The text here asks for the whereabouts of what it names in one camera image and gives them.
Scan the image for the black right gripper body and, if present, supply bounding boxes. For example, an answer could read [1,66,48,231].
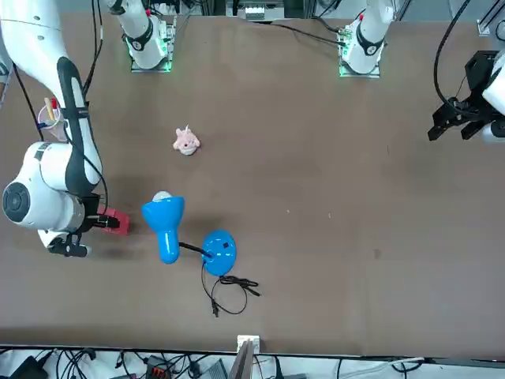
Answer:
[80,193,102,235]

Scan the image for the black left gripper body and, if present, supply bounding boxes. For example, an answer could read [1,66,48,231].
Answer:
[464,50,502,114]

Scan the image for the red foam block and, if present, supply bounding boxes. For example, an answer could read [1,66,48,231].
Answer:
[97,205,132,237]

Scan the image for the grey upright panel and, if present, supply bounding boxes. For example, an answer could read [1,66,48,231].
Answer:
[227,339,256,379]

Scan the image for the blue desk lamp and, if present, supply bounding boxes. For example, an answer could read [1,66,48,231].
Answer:
[140,190,239,277]

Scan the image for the clear plastic cup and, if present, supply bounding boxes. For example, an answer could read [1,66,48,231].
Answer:
[37,103,71,144]

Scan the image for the pink plush toy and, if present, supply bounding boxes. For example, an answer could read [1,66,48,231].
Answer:
[172,124,201,158]

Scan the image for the red and black device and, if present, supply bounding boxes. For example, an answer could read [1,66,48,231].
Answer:
[146,355,177,378]

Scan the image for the black power adapter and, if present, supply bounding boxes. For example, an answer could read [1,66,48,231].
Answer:
[8,355,49,379]

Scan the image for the small white box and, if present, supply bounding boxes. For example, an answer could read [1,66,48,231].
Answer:
[236,334,261,353]

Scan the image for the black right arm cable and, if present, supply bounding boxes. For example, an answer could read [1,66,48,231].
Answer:
[58,106,110,222]

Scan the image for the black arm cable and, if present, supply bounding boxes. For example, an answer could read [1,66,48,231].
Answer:
[58,106,110,222]
[433,0,473,115]

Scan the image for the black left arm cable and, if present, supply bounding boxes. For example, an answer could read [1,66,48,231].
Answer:
[433,0,473,115]

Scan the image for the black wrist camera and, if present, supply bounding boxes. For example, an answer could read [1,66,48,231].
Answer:
[47,233,94,258]

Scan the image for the aluminium profile rail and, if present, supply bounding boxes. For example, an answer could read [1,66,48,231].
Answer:
[476,0,505,37]

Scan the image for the thin black hanging cable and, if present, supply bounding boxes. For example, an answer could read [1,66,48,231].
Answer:
[12,63,44,141]
[80,0,104,94]

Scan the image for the black lamp power cable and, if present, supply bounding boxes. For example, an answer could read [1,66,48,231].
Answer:
[200,260,261,317]

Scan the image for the black cable on table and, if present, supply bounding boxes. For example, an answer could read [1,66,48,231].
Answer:
[271,17,342,44]

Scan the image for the white cable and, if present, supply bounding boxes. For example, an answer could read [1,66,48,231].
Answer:
[390,356,427,372]

